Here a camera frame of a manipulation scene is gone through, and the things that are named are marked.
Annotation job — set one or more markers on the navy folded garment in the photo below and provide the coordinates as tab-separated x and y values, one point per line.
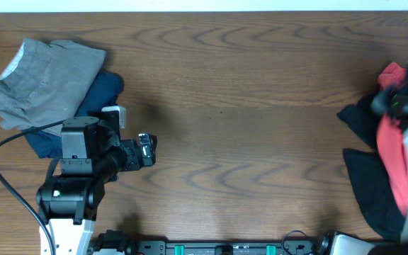
103	92

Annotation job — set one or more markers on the black garment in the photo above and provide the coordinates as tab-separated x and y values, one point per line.
367	174

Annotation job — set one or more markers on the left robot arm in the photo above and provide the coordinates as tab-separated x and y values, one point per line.
93	154

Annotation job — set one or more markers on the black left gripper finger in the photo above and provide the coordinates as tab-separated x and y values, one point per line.
147	139
148	155

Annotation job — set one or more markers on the red t-shirt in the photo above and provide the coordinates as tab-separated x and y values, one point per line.
389	141

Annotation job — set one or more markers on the grey folded garment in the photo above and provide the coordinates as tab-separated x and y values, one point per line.
45	83

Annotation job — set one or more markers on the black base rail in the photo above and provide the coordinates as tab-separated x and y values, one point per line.
293	243

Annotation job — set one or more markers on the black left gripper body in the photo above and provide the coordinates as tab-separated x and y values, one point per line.
132	162

